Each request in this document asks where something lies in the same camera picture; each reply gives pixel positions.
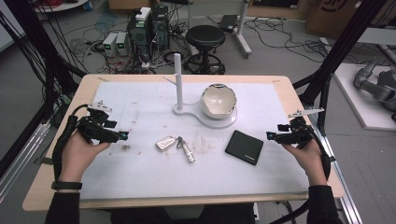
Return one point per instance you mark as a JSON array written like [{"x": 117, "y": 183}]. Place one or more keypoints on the black wrist band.
[{"x": 66, "y": 185}]

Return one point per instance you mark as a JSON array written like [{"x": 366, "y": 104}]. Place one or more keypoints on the white stand with pole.
[{"x": 178, "y": 81}]

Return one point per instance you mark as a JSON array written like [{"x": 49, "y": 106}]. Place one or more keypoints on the white floor board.
[{"x": 351, "y": 102}]

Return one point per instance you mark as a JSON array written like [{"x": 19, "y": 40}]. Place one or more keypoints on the silver key fob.
[{"x": 165, "y": 143}]

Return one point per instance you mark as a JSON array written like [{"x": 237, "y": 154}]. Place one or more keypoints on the black computer tower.
[{"x": 149, "y": 34}]

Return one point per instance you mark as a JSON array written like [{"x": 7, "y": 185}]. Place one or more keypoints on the white table leg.
[{"x": 243, "y": 31}]

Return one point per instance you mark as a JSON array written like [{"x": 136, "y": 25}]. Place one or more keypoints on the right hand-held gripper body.
[{"x": 295, "y": 135}]

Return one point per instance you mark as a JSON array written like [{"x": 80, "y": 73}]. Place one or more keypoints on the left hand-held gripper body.
[{"x": 99, "y": 132}]

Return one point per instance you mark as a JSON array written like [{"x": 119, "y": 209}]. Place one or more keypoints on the black metal frame stand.
[
  {"x": 37, "y": 62},
  {"x": 339, "y": 49}
]

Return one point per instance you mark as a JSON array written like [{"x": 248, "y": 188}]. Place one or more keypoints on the white ceramic bowl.
[{"x": 218, "y": 101}]

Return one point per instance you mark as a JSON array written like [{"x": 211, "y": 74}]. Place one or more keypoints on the person's right hand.
[{"x": 308, "y": 161}]

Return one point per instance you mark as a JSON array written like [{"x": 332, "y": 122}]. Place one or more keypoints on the white power supply box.
[
  {"x": 122, "y": 42},
  {"x": 109, "y": 43}
]

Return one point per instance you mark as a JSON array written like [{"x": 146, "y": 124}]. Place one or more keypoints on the white table mat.
[{"x": 140, "y": 174}]

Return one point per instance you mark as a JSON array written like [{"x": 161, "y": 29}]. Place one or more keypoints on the black round stool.
[{"x": 205, "y": 37}]

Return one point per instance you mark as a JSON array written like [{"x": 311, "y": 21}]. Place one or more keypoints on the person's left hand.
[{"x": 79, "y": 155}]

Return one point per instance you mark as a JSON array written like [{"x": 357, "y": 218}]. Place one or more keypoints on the cardboard box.
[{"x": 330, "y": 15}]

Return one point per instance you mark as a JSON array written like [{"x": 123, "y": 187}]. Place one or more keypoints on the black wallet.
[{"x": 244, "y": 147}]

